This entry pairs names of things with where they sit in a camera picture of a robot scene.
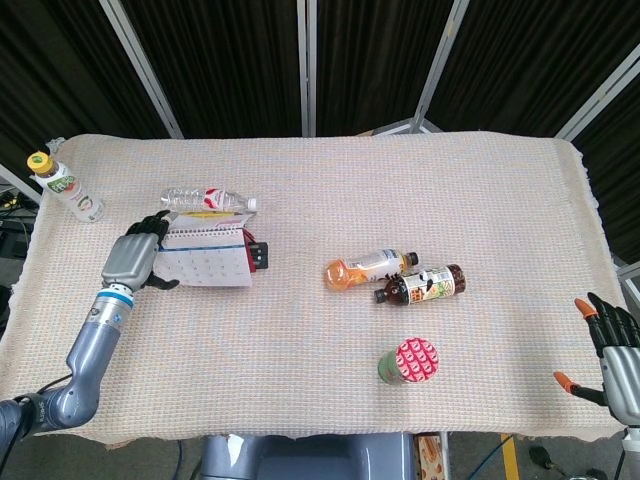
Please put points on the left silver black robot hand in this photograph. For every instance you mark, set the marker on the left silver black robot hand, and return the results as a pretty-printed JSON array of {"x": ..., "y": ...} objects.
[{"x": 130, "y": 260}]

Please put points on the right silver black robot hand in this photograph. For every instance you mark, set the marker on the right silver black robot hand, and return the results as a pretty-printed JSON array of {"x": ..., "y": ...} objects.
[{"x": 622, "y": 370}]

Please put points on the spiral desk calendar red base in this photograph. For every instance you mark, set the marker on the spiral desk calendar red base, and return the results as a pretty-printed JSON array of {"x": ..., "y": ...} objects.
[{"x": 210, "y": 265}]

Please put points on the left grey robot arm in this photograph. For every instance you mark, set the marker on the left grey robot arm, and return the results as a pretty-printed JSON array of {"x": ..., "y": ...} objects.
[{"x": 90, "y": 350}]

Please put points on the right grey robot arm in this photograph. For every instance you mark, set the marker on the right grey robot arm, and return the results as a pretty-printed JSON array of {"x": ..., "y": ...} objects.
[{"x": 631, "y": 433}]

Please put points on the white label bottle yellow cap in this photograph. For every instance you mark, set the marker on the white label bottle yellow cap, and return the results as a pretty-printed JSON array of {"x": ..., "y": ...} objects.
[{"x": 70, "y": 192}]

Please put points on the clear water bottle white cap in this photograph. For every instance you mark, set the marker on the clear water bottle white cap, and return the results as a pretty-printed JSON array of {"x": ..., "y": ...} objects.
[{"x": 200, "y": 198}]

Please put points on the black red small device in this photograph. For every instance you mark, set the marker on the black red small device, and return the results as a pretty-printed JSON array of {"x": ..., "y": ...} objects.
[{"x": 260, "y": 255}]

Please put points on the dark pleated curtain panel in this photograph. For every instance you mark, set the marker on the dark pleated curtain panel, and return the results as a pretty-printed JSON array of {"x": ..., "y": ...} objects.
[
  {"x": 375, "y": 60},
  {"x": 540, "y": 50},
  {"x": 617, "y": 190},
  {"x": 50, "y": 75},
  {"x": 225, "y": 65}
]

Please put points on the beige woven tablecloth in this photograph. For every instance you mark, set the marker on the beige woven tablecloth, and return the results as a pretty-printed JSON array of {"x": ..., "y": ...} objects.
[{"x": 300, "y": 350}]

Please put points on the green Pringles can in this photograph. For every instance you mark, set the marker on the green Pringles can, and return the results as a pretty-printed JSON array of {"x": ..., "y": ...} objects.
[{"x": 417, "y": 360}]

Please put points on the dark tea bottle black cap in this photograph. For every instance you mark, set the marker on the dark tea bottle black cap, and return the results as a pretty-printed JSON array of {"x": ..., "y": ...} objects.
[{"x": 430, "y": 285}]

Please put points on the orange printed cardboard box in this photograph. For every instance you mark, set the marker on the orange printed cardboard box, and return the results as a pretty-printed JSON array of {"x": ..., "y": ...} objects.
[{"x": 430, "y": 457}]

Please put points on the orange juice bottle black cap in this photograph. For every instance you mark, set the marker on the orange juice bottle black cap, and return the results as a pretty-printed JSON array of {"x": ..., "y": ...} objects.
[{"x": 345, "y": 275}]

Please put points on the grey robot torso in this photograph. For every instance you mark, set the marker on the grey robot torso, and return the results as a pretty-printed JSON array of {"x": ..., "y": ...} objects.
[{"x": 310, "y": 457}]

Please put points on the silver metal frame bar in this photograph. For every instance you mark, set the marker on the silver metal frame bar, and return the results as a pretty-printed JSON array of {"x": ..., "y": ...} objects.
[
  {"x": 629, "y": 280},
  {"x": 20, "y": 182}
]

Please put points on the white partition frame post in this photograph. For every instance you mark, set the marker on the white partition frame post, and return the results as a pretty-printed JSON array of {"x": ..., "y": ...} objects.
[
  {"x": 140, "y": 70},
  {"x": 442, "y": 60},
  {"x": 600, "y": 92},
  {"x": 306, "y": 65}
]

